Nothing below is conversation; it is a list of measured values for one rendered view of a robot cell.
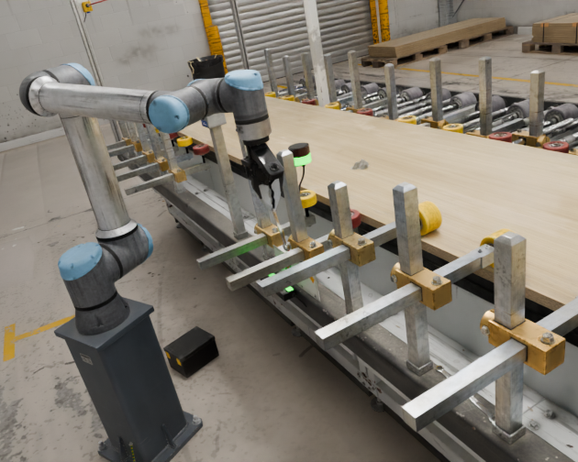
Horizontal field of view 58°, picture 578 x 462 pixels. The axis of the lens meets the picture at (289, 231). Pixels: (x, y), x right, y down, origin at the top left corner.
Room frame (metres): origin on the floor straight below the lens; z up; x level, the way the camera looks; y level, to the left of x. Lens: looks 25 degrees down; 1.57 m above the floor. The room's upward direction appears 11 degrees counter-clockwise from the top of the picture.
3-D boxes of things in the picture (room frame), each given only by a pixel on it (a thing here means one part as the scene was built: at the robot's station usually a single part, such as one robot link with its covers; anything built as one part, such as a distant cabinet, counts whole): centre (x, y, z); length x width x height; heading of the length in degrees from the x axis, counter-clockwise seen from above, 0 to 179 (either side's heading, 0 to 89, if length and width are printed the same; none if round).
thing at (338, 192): (1.18, -0.14, 0.87); 0.04 x 0.04 x 0.48; 25
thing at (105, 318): (1.62, 0.71, 0.65); 0.19 x 0.19 x 0.10
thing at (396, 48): (9.41, -3.18, 0.23); 2.41 x 0.77 x 0.17; 113
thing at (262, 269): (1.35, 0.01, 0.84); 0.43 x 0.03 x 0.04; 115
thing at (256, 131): (1.37, 0.04, 1.23); 0.10 x 0.09 x 0.05; 115
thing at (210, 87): (1.43, 0.14, 1.33); 0.12 x 0.12 x 0.09; 55
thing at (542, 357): (0.71, -0.36, 0.95); 0.14 x 0.06 x 0.05; 25
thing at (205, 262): (1.58, 0.11, 0.81); 0.44 x 0.03 x 0.04; 115
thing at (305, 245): (1.39, -0.04, 0.85); 0.14 x 0.06 x 0.05; 25
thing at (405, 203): (0.96, -0.24, 0.93); 0.04 x 0.04 x 0.48; 25
